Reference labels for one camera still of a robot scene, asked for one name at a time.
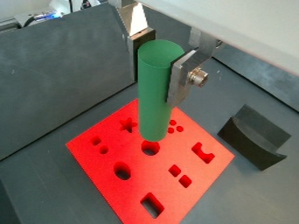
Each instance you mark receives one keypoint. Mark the green cylinder peg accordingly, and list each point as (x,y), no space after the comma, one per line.
(154,57)

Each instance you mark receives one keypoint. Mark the black curved foam block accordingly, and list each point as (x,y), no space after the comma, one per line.
(254,137)

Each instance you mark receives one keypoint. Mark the dark grey foam panel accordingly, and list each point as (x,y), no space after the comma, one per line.
(60,67)

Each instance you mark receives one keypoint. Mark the red shape-sorting board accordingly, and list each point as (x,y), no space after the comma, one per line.
(150,181)

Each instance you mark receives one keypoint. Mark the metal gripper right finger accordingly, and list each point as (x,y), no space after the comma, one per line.
(186,68)

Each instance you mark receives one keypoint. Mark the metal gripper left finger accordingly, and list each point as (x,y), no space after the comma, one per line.
(137,32)

